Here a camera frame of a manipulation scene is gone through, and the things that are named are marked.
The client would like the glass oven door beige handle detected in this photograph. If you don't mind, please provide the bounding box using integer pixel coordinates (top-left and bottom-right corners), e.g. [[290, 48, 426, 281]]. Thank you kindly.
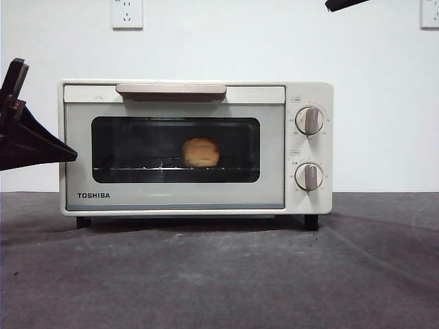
[[63, 84, 286, 210]]

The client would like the golden brown bread roll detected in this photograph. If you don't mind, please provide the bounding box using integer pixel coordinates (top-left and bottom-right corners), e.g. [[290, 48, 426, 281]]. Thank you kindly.
[[181, 137, 220, 168]]

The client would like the white Toshiba toaster oven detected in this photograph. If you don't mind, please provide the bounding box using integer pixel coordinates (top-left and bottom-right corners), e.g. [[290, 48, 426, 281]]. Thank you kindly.
[[57, 79, 333, 231]]

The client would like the beige oven temperature knob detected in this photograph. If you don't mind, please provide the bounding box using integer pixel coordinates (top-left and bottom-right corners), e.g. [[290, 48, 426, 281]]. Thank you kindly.
[[294, 106, 324, 136]]

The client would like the beige oven timer knob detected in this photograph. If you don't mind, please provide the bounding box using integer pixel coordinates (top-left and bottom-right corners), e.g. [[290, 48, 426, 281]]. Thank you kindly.
[[294, 162, 324, 192]]

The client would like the white wall socket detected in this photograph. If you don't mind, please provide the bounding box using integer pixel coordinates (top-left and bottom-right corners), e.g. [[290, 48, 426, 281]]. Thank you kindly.
[[420, 0, 439, 31], [111, 0, 144, 31]]

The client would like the metal wire oven rack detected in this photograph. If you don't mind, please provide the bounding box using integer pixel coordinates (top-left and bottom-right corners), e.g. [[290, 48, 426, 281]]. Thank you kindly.
[[92, 156, 241, 172]]

